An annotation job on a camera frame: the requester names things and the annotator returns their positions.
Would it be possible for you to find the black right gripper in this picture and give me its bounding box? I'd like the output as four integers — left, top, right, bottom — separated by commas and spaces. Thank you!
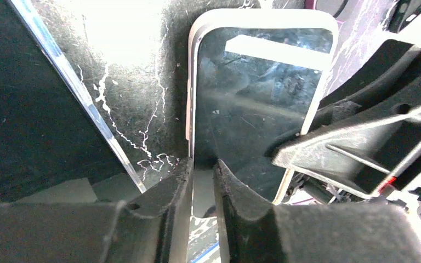
270, 0, 421, 244

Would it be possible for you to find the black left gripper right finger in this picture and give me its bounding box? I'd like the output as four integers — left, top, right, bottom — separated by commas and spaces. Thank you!
214, 160, 421, 262

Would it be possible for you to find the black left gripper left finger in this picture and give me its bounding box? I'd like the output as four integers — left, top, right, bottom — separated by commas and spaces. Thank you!
0, 158, 193, 262

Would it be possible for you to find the dark smartphone with light rim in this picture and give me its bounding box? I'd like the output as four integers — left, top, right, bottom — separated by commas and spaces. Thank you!
193, 27, 334, 200

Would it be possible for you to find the blue smartphone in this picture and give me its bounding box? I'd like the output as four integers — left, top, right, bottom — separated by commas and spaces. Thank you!
0, 1, 140, 203

